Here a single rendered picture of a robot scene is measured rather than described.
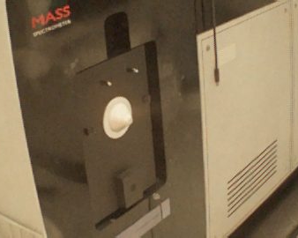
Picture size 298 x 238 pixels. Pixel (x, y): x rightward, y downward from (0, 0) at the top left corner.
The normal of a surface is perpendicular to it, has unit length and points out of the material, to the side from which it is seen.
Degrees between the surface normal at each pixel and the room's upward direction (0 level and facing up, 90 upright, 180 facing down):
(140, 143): 90
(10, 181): 90
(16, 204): 90
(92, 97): 90
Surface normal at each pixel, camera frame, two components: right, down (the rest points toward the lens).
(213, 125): 0.79, 0.18
